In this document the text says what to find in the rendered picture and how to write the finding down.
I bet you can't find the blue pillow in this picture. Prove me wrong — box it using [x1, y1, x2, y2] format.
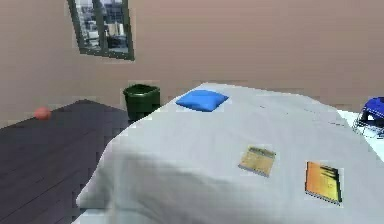
[175, 89, 230, 113]

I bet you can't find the dark green waste bin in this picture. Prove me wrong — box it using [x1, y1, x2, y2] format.
[122, 83, 162, 122]

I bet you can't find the bed with white cover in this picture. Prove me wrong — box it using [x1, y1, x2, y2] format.
[71, 82, 384, 224]

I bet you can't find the tan yellow book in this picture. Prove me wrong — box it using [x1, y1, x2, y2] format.
[237, 145, 277, 178]

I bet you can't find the grey framed window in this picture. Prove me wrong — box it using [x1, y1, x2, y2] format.
[67, 0, 136, 62]

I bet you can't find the orange book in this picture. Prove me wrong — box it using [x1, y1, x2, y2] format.
[304, 161, 344, 205]

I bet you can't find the orange ball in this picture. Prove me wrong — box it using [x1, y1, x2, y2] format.
[33, 106, 53, 121]

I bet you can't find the blue and white helmet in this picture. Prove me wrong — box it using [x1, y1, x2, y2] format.
[352, 96, 384, 139]

